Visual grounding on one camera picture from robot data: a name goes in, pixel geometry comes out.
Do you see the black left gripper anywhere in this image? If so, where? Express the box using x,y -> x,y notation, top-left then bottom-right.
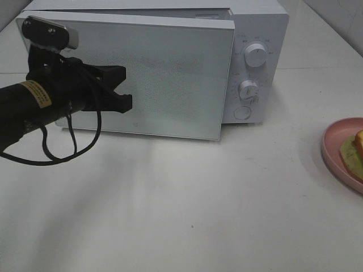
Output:
26,46 -> 133,125

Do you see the white microwave door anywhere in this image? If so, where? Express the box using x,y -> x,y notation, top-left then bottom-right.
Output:
15,11 -> 235,140

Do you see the round white door button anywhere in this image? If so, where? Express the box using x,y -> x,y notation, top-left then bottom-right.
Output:
233,106 -> 252,120

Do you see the white timer knob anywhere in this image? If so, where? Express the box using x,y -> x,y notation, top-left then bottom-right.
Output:
238,80 -> 259,100

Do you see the pink round plate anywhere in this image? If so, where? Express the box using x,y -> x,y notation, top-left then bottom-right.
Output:
321,117 -> 362,194

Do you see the toast sandwich with lettuce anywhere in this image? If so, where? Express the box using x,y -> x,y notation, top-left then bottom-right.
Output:
340,130 -> 362,182

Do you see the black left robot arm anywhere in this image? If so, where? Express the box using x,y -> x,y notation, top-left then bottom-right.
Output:
1,46 -> 132,151

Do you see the upper white power knob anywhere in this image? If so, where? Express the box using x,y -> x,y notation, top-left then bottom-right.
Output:
243,42 -> 267,68

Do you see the white microwave oven body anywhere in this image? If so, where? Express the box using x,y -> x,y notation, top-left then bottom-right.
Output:
17,1 -> 289,124

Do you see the black left camera cable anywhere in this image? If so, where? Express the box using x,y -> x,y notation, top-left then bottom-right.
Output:
0,56 -> 103,167

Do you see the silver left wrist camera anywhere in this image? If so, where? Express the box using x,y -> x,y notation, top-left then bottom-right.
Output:
21,16 -> 79,53

